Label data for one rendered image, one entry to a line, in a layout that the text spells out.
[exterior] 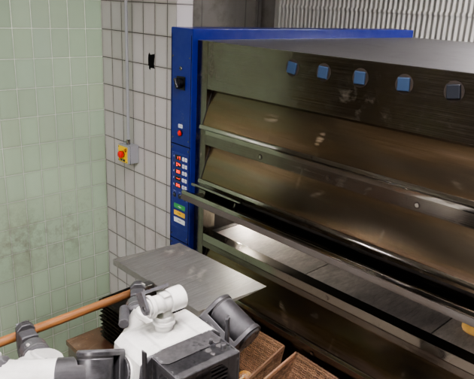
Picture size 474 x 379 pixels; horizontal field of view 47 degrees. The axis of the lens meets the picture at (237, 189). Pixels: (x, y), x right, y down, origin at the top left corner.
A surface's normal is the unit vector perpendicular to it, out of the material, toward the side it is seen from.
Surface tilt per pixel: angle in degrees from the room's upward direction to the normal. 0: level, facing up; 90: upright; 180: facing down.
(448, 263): 70
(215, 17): 90
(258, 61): 90
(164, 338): 1
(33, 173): 90
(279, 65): 90
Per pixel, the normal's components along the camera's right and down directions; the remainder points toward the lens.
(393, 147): -0.66, -0.15
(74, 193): 0.69, 0.26
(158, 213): -0.72, 0.19
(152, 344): 0.04, -0.95
